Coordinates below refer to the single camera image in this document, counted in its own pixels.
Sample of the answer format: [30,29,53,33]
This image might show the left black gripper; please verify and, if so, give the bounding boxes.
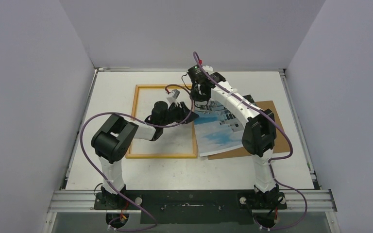
[161,101,199,127]

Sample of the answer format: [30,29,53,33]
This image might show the sky and building photo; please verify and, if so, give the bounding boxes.
[194,100,244,157]

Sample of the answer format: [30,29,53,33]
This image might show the yellow picture frame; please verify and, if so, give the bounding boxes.
[125,84,198,159]

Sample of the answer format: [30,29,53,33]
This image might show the brown cardboard backing board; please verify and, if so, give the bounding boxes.
[208,100,290,160]

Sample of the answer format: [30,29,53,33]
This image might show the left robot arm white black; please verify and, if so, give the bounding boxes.
[91,101,199,209]

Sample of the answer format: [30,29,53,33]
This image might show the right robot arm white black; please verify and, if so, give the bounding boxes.
[186,65,287,210]

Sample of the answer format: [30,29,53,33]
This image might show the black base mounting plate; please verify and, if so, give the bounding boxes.
[94,189,287,226]

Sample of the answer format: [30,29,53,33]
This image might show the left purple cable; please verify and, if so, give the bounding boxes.
[79,84,195,233]

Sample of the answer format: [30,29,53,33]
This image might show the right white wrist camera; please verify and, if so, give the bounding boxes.
[202,66,214,75]

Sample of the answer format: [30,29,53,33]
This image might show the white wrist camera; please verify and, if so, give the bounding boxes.
[202,66,214,75]
[167,89,180,105]

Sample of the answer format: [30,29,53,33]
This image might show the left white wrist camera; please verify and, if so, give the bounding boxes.
[167,89,180,105]

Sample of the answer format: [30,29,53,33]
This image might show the aluminium table rail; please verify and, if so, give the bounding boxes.
[48,190,337,213]

